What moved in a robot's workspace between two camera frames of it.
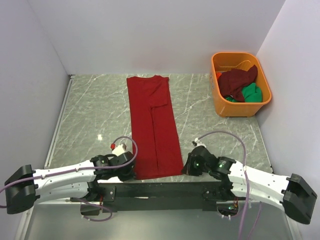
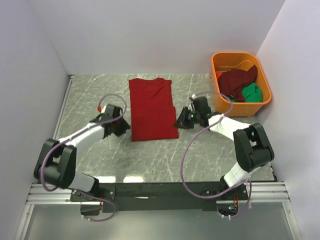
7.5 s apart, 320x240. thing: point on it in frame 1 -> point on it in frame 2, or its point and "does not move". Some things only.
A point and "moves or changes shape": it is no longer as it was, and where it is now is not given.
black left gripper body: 125,175 -> 121,126
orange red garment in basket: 218,74 does not move
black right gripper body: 194,169 -> 189,118
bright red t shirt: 155,130 moves or changes shape
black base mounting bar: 129,197 does not move
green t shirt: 251,93 does not move
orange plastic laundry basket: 240,87 does not move
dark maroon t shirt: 231,82 does not move
